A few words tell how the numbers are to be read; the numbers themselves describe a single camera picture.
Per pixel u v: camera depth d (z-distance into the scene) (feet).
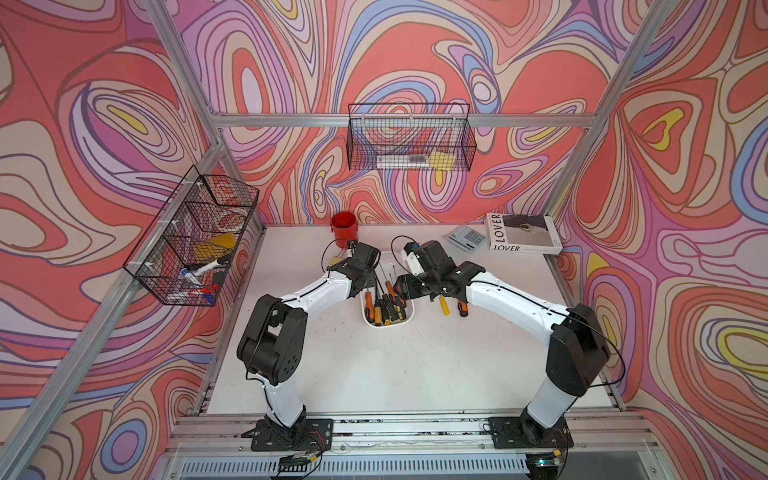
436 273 2.12
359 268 2.39
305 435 2.38
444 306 3.15
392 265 3.25
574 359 1.45
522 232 3.69
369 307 3.00
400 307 3.05
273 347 1.56
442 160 2.97
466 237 3.76
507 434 2.38
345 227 3.51
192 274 2.40
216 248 2.31
